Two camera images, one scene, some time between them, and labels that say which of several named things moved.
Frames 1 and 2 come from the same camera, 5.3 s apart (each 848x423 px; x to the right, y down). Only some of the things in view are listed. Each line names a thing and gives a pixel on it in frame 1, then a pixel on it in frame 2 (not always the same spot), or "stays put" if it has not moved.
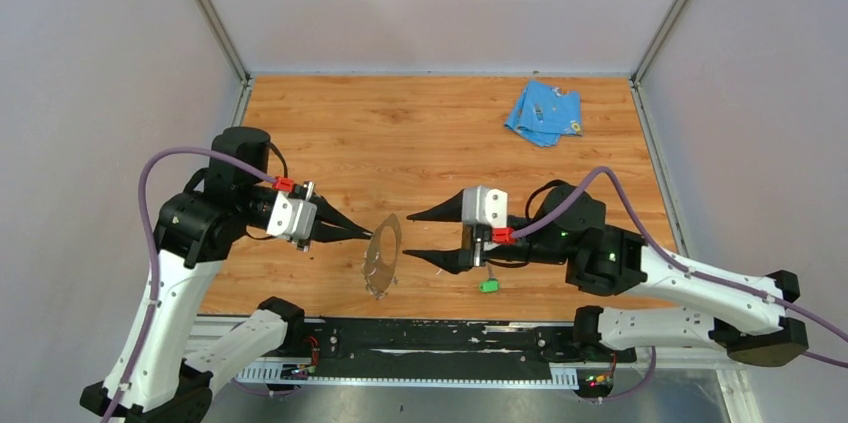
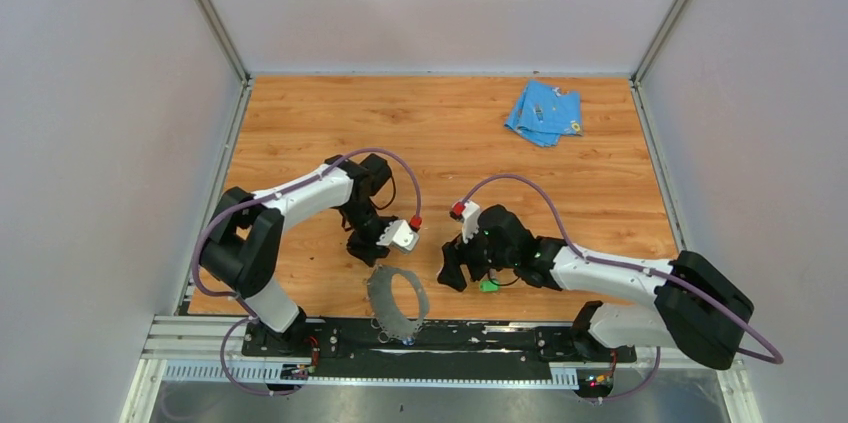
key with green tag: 491,285 stays put
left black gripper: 332,223 -> 367,249
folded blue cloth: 542,113 stays put
